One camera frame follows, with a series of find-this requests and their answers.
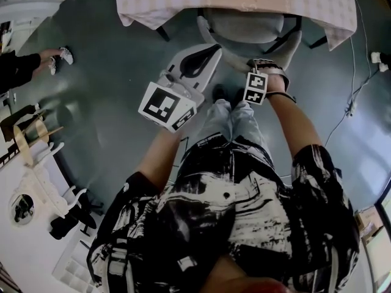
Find person's left forearm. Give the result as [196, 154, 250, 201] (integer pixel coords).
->
[136, 129, 181, 192]

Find grey chair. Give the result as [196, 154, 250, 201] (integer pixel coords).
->
[195, 7, 304, 79]

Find black and white patterned shirt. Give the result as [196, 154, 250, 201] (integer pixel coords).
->
[87, 134, 361, 293]

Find light grey trousers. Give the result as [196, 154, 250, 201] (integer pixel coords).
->
[195, 99, 272, 152]

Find white compartment organizer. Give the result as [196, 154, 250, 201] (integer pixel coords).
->
[51, 255, 98, 293]

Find black office chair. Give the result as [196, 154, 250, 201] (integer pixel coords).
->
[49, 190, 104, 241]

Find white floor cable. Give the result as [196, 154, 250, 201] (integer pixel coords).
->
[323, 0, 381, 146]

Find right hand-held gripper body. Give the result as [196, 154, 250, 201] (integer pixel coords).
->
[243, 59, 290, 106]

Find white ornate vanity table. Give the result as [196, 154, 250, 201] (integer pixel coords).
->
[9, 143, 88, 228]

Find round mirror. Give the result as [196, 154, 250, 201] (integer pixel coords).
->
[9, 192, 35, 225]

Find person's face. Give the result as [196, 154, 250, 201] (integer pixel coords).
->
[207, 253, 288, 293]

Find person's right forearm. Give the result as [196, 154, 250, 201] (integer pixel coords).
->
[266, 92, 325, 160]

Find grey harness strap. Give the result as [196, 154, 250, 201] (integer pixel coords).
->
[331, 242, 343, 293]
[105, 248, 137, 293]

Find person's right hand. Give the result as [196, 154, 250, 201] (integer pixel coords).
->
[267, 76, 290, 95]

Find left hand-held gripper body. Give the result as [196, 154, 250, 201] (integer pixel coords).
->
[137, 70, 205, 133]

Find cardboard box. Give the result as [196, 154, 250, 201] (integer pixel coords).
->
[354, 205, 386, 241]

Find round wooden stool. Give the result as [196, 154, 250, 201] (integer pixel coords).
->
[12, 110, 65, 168]

